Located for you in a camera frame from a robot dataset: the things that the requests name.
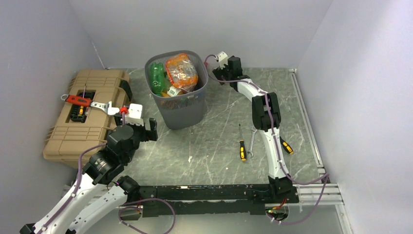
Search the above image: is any grey mesh waste bin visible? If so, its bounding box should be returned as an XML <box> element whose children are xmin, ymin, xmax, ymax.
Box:
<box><xmin>144</xmin><ymin>50</ymin><xmax>208</xmax><ymax>130</ymax></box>

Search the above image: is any green plastic bottle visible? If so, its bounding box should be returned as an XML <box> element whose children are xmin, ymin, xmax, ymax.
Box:
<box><xmin>150</xmin><ymin>62</ymin><xmax>165</xmax><ymax>96</ymax></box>

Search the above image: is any orange bottle pack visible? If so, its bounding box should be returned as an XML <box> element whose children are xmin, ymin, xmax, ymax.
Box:
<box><xmin>165</xmin><ymin>53</ymin><xmax>198</xmax><ymax>93</ymax></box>

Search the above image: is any brown tea bottle green cap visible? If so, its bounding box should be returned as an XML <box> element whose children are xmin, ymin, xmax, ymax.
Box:
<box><xmin>167</xmin><ymin>86</ymin><xmax>184</xmax><ymax>97</ymax></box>

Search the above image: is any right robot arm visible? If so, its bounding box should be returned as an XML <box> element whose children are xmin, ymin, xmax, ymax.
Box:
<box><xmin>212</xmin><ymin>52</ymin><xmax>295</xmax><ymax>202</ymax></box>

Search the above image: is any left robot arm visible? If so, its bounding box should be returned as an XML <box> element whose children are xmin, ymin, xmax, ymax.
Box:
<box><xmin>19</xmin><ymin>118</ymin><xmax>158</xmax><ymax>234</ymax></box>

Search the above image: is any tan plastic toolbox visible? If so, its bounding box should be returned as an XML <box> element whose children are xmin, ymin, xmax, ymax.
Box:
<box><xmin>43</xmin><ymin>70</ymin><xmax>132</xmax><ymax>169</ymax></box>

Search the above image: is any yellow black screwdriver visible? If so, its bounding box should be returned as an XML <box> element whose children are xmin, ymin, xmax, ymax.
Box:
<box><xmin>239</xmin><ymin>124</ymin><xmax>247</xmax><ymax>162</ymax></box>
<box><xmin>280</xmin><ymin>137</ymin><xmax>294</xmax><ymax>155</ymax></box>

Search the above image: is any silver combination spanner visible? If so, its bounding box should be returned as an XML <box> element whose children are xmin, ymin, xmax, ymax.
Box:
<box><xmin>246</xmin><ymin>126</ymin><xmax>257</xmax><ymax>158</ymax></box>

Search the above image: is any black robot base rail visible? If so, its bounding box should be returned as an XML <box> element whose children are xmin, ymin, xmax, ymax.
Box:
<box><xmin>127</xmin><ymin>184</ymin><xmax>299</xmax><ymax>217</ymax></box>

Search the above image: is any red handled adjustable wrench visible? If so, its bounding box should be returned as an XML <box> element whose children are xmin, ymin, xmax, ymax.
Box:
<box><xmin>61</xmin><ymin>94</ymin><xmax>120</xmax><ymax>116</ymax></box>

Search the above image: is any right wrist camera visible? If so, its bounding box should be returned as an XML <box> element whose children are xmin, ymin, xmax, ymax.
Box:
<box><xmin>216</xmin><ymin>51</ymin><xmax>229</xmax><ymax>69</ymax></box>

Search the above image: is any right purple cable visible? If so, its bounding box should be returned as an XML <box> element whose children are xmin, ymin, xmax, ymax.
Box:
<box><xmin>204</xmin><ymin>54</ymin><xmax>330</xmax><ymax>226</ymax></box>

